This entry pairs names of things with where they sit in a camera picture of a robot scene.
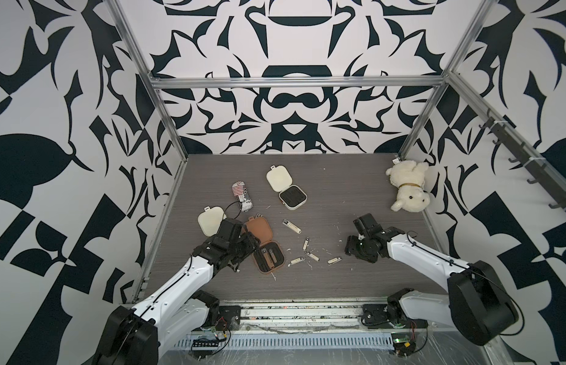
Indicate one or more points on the small brown nail tool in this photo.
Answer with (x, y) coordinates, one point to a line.
(273, 256)

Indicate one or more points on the brown nail kit case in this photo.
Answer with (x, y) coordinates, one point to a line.
(261, 229)

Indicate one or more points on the wall hook rail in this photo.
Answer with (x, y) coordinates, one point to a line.
(525, 155)

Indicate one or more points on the small cream clipper middle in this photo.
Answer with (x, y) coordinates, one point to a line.
(313, 257)

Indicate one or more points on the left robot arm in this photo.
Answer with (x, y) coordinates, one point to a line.
(145, 332)

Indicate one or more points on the crushed flag print can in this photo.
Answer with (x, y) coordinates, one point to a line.
(241, 194)

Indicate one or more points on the cream nail kit case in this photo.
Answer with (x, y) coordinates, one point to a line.
(210, 220)
(290, 195)

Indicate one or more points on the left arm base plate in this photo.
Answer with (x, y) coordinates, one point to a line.
(221, 318)

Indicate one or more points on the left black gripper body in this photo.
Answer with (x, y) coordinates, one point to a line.
(246, 244)

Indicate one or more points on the silver cream nail clipper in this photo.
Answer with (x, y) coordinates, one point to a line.
(292, 226)

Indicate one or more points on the right circuit board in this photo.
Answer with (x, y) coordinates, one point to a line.
(403, 346)

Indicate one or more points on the small cream clipper left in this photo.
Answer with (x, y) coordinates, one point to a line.
(296, 261)

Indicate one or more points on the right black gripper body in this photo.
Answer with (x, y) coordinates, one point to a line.
(357, 248)

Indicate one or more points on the white teddy bear plush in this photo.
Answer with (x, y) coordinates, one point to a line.
(409, 179)

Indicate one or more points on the small cream clipper right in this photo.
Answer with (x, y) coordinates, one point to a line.
(334, 260)

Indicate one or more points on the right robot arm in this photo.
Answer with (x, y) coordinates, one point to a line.
(475, 302)

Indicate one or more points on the brown nail clipper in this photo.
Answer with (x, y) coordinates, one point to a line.
(267, 258)

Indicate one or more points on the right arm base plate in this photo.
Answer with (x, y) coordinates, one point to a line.
(389, 316)

